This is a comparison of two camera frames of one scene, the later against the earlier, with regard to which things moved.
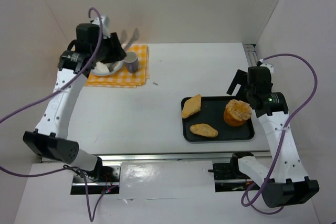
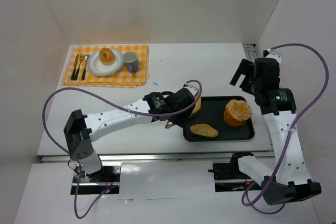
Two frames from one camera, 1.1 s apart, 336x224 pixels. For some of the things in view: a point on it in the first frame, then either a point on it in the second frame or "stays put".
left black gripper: (117, 48) -> (187, 102)
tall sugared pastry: (237, 112) stays put
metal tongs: (127, 42) -> (168, 124)
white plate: (104, 68) stays put
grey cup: (131, 61) stays put
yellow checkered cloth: (123, 78) stays put
